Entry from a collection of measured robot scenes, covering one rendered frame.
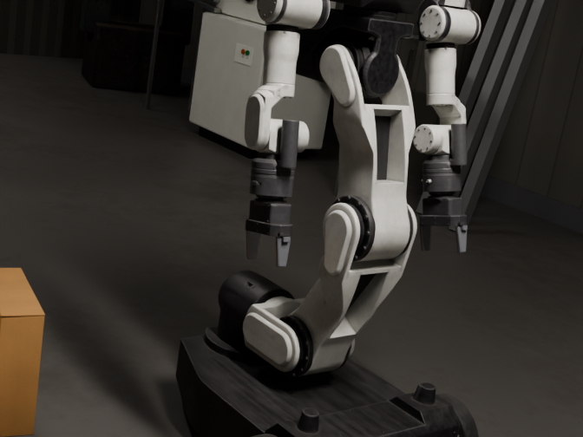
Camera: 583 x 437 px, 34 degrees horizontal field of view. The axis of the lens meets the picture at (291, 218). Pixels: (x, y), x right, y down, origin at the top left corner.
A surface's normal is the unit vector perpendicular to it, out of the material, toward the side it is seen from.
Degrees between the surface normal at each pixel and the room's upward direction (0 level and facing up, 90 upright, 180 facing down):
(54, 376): 0
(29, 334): 90
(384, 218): 66
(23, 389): 90
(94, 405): 0
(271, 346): 90
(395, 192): 79
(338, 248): 90
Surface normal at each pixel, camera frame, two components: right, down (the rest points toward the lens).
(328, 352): 0.54, 0.56
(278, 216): 0.58, 0.11
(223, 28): -0.79, 0.04
